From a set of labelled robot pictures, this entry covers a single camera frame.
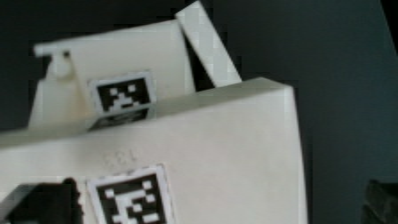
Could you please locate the white cabinet body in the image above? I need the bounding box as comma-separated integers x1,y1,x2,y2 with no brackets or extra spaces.
28,1,241,130

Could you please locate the white cabinet top block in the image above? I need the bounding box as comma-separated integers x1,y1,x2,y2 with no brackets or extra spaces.
0,78,307,224

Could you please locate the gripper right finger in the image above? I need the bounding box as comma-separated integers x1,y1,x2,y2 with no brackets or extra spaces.
360,180,398,224

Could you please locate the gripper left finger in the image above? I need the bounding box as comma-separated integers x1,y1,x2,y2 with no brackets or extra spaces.
0,178,83,224

